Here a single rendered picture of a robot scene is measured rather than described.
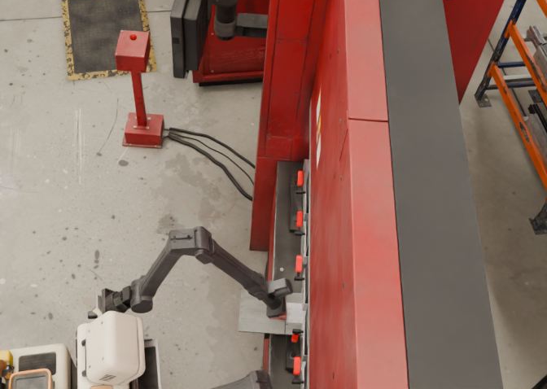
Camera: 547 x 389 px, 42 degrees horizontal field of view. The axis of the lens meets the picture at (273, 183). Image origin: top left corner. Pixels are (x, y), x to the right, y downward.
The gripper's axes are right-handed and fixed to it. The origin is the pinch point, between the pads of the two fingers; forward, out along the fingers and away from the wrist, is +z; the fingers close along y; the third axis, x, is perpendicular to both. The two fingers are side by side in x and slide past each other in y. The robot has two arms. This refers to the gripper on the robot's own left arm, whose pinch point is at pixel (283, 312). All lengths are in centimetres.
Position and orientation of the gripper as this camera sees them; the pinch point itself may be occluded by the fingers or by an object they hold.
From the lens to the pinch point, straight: 282.1
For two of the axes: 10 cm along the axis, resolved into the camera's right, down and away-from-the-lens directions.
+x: -9.2, 2.0, 3.3
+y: 0.3, -8.2, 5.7
